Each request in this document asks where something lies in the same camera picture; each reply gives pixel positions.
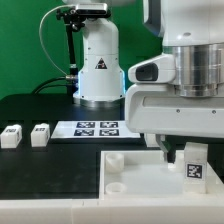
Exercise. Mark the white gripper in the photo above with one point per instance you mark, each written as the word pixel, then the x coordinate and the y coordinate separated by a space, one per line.
pixel 155 109

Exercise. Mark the white square table top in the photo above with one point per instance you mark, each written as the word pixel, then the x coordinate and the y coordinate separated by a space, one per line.
pixel 145 174

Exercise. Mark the white fiducial marker plate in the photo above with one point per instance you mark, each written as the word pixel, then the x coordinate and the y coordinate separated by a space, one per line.
pixel 93 129

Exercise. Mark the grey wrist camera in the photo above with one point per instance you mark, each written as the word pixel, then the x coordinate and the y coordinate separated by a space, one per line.
pixel 158 70

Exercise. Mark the white L-shaped obstacle wall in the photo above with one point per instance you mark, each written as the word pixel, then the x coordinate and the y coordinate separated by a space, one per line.
pixel 108 212

